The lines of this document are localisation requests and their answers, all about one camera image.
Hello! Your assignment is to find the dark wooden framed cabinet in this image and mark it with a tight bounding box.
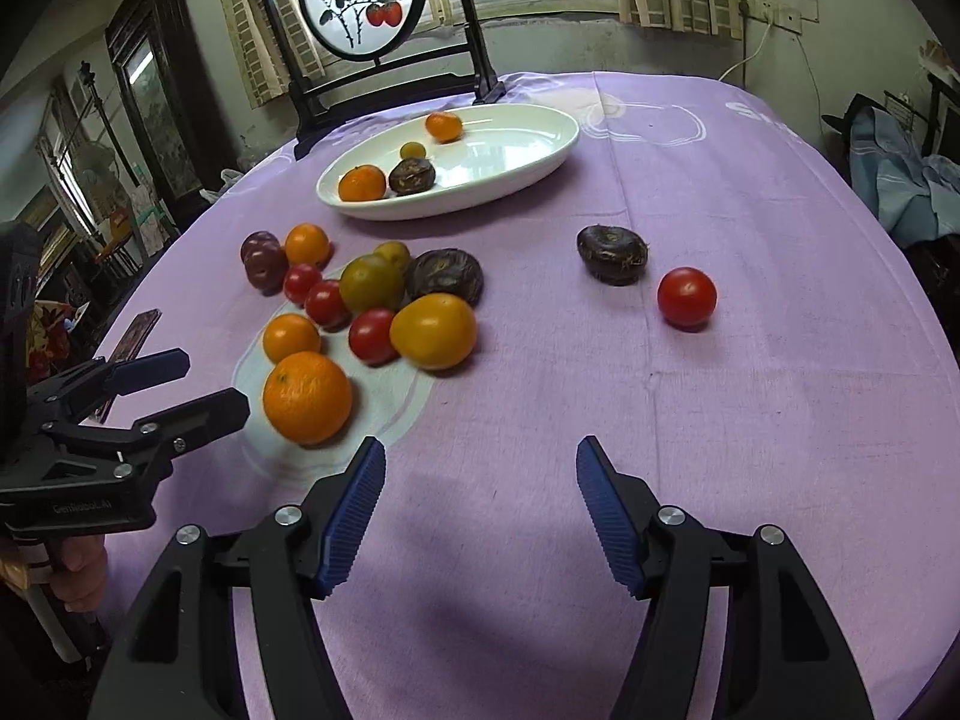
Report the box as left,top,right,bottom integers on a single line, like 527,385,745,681
103,0,227,205

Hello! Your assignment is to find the purple plum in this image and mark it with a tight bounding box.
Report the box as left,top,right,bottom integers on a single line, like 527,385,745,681
240,231,284,263
245,247,290,295

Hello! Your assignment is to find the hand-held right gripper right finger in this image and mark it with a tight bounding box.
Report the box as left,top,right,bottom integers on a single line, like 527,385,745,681
575,435,875,720

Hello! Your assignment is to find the white plastic bag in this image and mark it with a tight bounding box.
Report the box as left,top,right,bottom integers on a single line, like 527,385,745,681
201,169,245,205

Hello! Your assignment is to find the large orange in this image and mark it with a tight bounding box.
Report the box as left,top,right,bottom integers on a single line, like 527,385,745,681
262,351,353,446

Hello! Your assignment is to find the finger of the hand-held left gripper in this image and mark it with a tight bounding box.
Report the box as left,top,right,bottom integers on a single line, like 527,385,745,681
28,348,191,428
43,388,251,482

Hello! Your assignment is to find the purple tablecloth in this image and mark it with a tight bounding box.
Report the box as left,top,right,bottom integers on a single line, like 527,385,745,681
90,71,960,720

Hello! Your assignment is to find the light blue cloth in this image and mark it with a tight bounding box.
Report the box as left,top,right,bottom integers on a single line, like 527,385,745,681
850,103,960,250

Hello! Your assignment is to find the person's left hand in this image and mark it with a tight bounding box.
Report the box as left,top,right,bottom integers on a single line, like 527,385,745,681
46,534,110,614

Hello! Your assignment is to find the round painted table screen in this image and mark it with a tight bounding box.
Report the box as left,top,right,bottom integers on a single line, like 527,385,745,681
251,0,505,160

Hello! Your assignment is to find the wall socket strip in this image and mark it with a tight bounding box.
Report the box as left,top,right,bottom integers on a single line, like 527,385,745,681
739,0,805,35

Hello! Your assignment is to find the dark phone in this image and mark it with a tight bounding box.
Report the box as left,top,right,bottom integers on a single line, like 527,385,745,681
91,309,163,422

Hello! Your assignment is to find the white power cable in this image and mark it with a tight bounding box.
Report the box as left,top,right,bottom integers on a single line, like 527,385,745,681
721,15,777,87

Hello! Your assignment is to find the red cherry tomato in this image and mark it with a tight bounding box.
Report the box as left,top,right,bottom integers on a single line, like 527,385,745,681
658,267,718,329
348,307,400,366
304,280,350,330
283,263,323,306

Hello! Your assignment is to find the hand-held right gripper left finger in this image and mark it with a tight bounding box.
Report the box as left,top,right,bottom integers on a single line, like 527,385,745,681
88,435,388,720

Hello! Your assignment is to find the large green plum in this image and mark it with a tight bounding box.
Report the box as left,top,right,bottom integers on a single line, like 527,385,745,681
339,255,407,314

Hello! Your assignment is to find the white oval plate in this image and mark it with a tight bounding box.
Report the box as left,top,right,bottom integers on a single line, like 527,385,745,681
316,105,582,222

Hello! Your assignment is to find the dark water chestnut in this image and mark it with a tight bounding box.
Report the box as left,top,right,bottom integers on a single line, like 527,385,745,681
577,225,650,287
406,249,485,308
388,158,437,197

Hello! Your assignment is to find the yellow orange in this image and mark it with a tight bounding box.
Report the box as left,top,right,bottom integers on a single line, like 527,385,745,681
389,293,478,371

